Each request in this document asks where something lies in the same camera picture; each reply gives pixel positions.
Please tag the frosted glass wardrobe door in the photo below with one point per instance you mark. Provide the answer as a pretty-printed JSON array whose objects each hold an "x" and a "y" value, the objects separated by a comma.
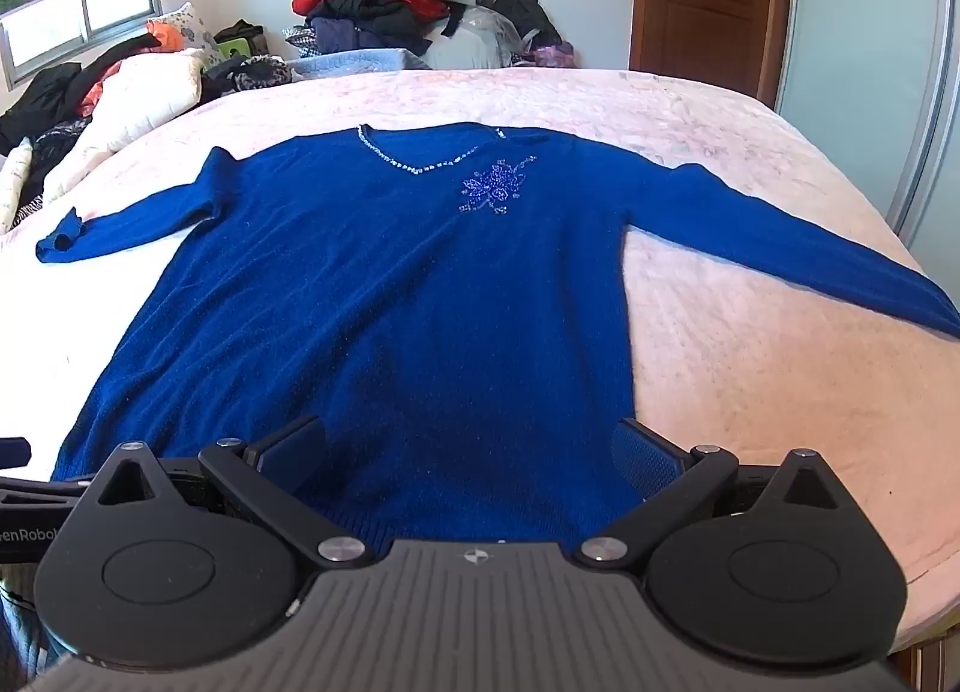
[{"x": 862, "y": 62}]

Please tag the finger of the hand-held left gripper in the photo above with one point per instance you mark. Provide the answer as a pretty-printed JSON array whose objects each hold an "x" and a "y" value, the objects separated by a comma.
[{"x": 37, "y": 489}]

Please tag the blue beaded knit sweater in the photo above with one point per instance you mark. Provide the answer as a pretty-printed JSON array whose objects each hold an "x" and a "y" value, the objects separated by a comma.
[{"x": 390, "y": 302}]

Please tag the black garment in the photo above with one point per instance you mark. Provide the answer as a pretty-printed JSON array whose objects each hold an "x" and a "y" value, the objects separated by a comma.
[{"x": 52, "y": 92}]

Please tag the dark patterned cloth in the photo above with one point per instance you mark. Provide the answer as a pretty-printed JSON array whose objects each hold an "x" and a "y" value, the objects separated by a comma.
[{"x": 251, "y": 73}]

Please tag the floral pillow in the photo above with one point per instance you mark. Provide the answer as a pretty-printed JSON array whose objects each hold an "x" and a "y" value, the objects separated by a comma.
[{"x": 191, "y": 32}]

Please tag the clear plastic bag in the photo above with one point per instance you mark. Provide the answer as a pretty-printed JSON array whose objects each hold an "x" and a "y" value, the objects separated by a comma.
[{"x": 489, "y": 32}]

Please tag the purple cloth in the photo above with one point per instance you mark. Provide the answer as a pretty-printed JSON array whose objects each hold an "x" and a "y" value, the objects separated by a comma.
[{"x": 551, "y": 54}]

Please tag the light blue towel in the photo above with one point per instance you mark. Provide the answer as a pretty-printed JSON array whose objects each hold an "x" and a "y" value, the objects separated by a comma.
[{"x": 360, "y": 62}]

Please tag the sliding window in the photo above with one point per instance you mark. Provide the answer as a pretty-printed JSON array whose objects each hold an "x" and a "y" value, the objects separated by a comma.
[{"x": 90, "y": 17}]

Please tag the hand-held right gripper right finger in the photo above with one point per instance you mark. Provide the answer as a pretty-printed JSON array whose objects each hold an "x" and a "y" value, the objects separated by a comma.
[{"x": 643, "y": 467}]

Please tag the white quilt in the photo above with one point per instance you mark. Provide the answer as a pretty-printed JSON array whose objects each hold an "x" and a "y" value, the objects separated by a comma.
[{"x": 146, "y": 95}]

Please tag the orange cloth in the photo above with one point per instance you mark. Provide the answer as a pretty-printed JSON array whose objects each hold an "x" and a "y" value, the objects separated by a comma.
[{"x": 166, "y": 35}]

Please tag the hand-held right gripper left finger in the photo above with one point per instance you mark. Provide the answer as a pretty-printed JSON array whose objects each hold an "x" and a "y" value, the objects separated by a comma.
[{"x": 294, "y": 453}]

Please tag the black and green bag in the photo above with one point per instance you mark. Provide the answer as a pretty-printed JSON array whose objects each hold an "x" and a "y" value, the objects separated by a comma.
[{"x": 244, "y": 39}]

